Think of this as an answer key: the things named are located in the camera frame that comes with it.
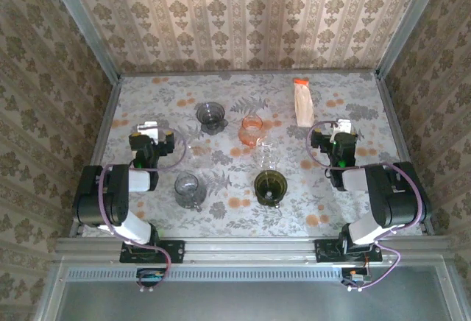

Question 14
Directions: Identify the slotted metal grille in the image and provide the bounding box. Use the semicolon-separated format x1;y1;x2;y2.
65;266;345;282

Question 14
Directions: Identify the long aluminium mounting rail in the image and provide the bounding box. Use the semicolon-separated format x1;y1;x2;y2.
54;237;454;267

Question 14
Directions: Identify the clear glass coffee dripper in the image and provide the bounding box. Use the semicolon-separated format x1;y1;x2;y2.
252;143;279;170

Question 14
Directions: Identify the grey glass pitcher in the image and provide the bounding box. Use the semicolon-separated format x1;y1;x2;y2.
173;172;207;212

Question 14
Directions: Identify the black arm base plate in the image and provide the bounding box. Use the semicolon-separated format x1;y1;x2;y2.
119;239;185;264
314;239;383;264

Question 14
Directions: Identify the aluminium table side rail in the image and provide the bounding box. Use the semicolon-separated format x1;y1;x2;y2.
374;74;436;236
68;77;123;238

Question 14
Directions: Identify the aluminium frame post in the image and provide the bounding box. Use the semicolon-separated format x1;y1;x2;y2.
374;0;449;79
41;0;123;83

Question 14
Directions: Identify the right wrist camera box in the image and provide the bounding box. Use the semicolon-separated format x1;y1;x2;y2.
330;118;353;142

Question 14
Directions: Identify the coffee filter bag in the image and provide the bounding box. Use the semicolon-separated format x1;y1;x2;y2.
293;77;316;127

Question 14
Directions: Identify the floral tablecloth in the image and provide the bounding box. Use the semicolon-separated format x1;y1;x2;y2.
79;72;424;239

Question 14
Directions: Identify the pink glass pitcher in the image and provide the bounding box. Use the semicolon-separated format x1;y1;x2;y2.
237;114;266;149

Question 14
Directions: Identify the small circuit board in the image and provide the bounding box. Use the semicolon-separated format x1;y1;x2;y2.
340;267;371;288
135;267;167;289

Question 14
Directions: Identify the grey metal shelf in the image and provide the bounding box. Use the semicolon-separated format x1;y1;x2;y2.
35;256;467;321

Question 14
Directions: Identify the purple cable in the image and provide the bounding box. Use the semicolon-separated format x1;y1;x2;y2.
97;127;188;289
305;121;424;292

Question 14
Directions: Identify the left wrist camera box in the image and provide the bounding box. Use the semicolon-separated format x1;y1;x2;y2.
136;121;160;142

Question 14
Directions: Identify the dark grey coffee dripper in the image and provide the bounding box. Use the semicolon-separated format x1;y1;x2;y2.
195;102;229;136

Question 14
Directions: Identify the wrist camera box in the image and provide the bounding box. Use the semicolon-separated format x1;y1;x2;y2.
330;118;353;142
136;121;160;142

